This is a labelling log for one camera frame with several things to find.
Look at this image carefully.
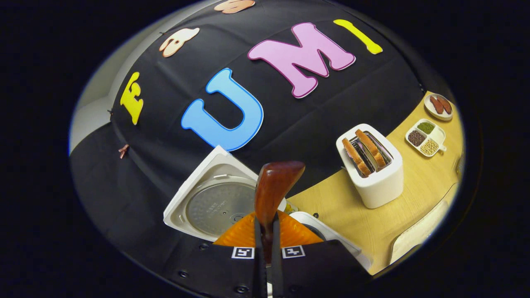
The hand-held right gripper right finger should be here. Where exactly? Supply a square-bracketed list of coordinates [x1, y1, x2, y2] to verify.
[271, 210, 373, 298]

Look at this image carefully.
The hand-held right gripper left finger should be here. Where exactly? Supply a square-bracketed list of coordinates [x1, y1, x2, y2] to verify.
[166, 210, 265, 298]

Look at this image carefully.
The white rice cooker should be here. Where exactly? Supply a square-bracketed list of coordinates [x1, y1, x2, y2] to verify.
[163, 145, 373, 272]

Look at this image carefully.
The brown wooden spoon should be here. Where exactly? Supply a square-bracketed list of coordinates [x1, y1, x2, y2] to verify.
[254, 161, 306, 265]

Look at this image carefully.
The white toaster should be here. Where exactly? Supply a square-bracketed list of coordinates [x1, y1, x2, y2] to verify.
[336, 123, 404, 209]

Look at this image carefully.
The bread slice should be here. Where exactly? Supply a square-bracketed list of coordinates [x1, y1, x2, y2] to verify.
[342, 138, 372, 178]
[355, 129, 387, 168]

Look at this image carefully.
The clear table mat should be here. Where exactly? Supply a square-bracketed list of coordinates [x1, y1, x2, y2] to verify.
[389, 182, 460, 265]

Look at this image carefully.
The black backdrop cloth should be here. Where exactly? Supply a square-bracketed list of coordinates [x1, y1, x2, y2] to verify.
[70, 0, 439, 265]

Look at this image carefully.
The white divided dish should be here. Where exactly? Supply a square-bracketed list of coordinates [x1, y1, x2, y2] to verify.
[405, 119, 447, 158]

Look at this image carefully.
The white round plate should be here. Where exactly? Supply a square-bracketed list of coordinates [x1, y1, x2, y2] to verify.
[424, 93, 453, 121]

